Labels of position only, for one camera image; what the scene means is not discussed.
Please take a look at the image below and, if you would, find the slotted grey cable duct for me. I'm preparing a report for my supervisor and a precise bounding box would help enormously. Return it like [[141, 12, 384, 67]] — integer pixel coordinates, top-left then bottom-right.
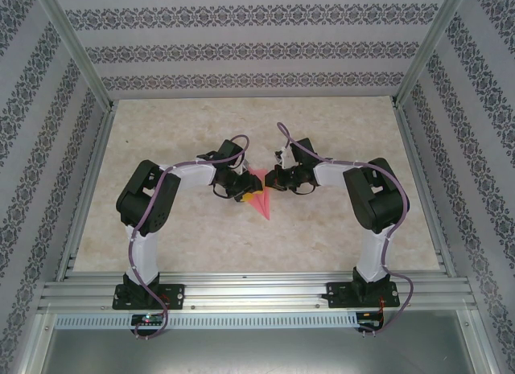
[[54, 312, 359, 330]]

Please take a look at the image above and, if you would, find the aluminium side rail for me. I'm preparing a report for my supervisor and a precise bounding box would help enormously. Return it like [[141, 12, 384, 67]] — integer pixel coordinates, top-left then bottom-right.
[[56, 104, 117, 281], [392, 104, 458, 277]]

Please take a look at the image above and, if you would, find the aluminium mounting rail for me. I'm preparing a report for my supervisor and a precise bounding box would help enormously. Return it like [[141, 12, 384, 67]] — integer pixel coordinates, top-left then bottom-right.
[[38, 271, 478, 313]]

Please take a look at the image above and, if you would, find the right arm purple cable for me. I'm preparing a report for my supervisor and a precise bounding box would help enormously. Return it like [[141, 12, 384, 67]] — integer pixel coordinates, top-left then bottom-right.
[[276, 122, 415, 337]]

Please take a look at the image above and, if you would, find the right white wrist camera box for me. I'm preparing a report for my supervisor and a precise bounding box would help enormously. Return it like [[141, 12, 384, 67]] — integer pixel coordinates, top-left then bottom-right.
[[274, 146, 291, 169]]

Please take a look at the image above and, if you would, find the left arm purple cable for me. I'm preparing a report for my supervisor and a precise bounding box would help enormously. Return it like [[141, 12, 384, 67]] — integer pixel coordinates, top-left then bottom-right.
[[127, 134, 251, 342]]

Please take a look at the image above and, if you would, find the grey metal sheet panel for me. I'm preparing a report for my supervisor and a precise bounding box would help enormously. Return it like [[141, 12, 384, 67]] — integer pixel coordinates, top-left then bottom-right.
[[15, 309, 500, 374]]

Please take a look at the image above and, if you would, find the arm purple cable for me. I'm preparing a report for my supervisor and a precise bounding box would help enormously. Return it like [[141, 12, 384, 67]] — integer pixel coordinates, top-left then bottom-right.
[[276, 122, 415, 337], [127, 134, 251, 342]]

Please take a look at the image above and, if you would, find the pink cloth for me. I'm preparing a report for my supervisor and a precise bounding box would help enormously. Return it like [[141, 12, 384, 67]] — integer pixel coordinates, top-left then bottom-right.
[[243, 168, 273, 222]]

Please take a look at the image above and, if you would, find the aluminium frame post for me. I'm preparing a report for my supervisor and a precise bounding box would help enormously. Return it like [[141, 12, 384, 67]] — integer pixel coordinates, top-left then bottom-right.
[[393, 0, 470, 108], [35, 0, 116, 109]]

